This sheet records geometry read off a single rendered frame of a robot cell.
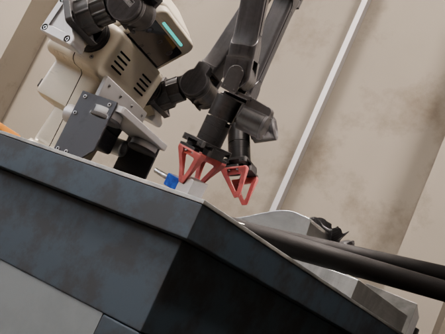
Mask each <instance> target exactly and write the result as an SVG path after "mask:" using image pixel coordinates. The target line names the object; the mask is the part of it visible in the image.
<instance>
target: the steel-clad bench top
mask: <svg viewBox="0 0 445 334"><path fill-rule="evenodd" d="M0 134H2V135H5V136H7V137H11V138H13V139H17V140H19V141H22V142H25V143H28V144H31V145H34V146H37V147H39V148H43V149H45V150H49V151H51V152H54V153H56V154H60V155H62V156H66V157H68V158H71V159H74V160H77V161H80V162H83V163H86V164H88V165H91V166H94V167H97V168H100V169H103V170H106V171H108V172H112V173H114V174H118V175H120V176H123V177H125V178H129V179H131V180H135V181H137V182H140V183H143V184H146V185H149V186H152V187H154V188H158V189H160V190H164V191H166V192H169V193H171V194H175V195H178V196H181V197H184V198H186V199H190V200H192V201H196V202H198V203H202V204H203V205H205V206H206V207H208V208H209V209H211V210H212V211H214V212H215V213H217V214H218V215H220V216H221V217H223V218H224V219H226V220H227V221H229V222H230V223H232V224H233V225H235V226H237V227H238V228H239V229H241V230H243V231H244V232H245V233H247V234H249V235H250V236H251V237H253V238H255V239H256V240H257V241H259V242H261V243H262V244H263V245H265V246H267V247H268V248H270V249H271V250H273V251H274V252H276V253H277V254H279V255H280V256H282V257H283V258H285V259H286V260H288V261H289V262H291V263H292V264H294V265H295V266H297V267H298V268H300V269H301V270H303V271H305V272H306V273H307V274H309V275H311V276H312V277H313V278H315V279H317V280H318V281H319V282H321V283H323V284H324V285H325V286H327V287H329V288H330V289H331V290H334V291H335V292H336V293H338V294H340V295H341V296H342V297H344V298H346V299H347V300H348V301H350V302H352V303H353V304H354V305H356V306H358V307H359V308H360V309H362V310H364V311H365V312H367V313H368V314H370V315H371V316H373V317H374V318H376V319H377V320H379V321H380V322H382V323H383V324H385V325H386V326H388V327H389V328H391V329H392V330H394V331H395V332H397V333H398V334H404V333H402V332H400V331H399V330H398V329H396V328H394V326H392V325H390V324H389V323H388V322H386V321H384V320H383V319H382V318H380V317H378V316H377V315H376V314H374V313H372V312H371V311H370V310H368V309H366V308H365V307H364V306H362V305H360V304H359V303H358V302H356V301H354V300H353V299H352V298H350V297H348V296H347V295H346V294H344V293H343V292H341V291H340V290H338V289H337V288H335V287H334V286H332V285H331V284H329V283H328V282H326V281H325V280H323V279H322V278H320V277H319V276H317V275H316V274H314V273H313V272H311V271H310V270H308V269H307V268H305V267H304V266H302V265H301V264H299V263H298V262H297V261H295V260H293V259H292V258H291V257H289V256H287V255H286V254H285V253H283V252H281V251H280V250H279V249H277V248H275V247H274V246H273V245H271V244H269V243H268V242H267V241H265V240H263V239H262V238H261V237H259V236H257V235H256V234H255V233H253V232H252V231H251V230H249V229H247V228H246V227H245V226H243V225H241V224H240V223H239V222H237V221H235V220H234V219H233V218H231V217H229V216H228V215H227V214H225V213H223V212H222V211H221V210H219V209H217V208H216V207H215V206H213V205H211V204H210V203H209V202H208V201H206V200H204V199H201V198H198V197H195V196H192V195H189V194H186V193H183V192H180V191H177V190H174V189H171V188H168V187H165V186H163V185H160V184H157V183H154V182H151V181H148V180H145V179H142V178H139V177H136V176H133V175H131V174H127V173H125V172H121V171H119V170H115V169H113V168H110V167H108V166H104V165H102V164H98V163H96V162H92V161H90V160H86V159H84V158H80V157H78V156H75V155H72V154H69V153H67V152H63V151H61V150H57V149H55V148H52V147H49V146H46V145H43V144H40V143H37V142H34V141H31V140H28V139H24V138H22V137H19V136H17V135H13V134H11V133H7V132H5V131H1V130H0Z"/></svg>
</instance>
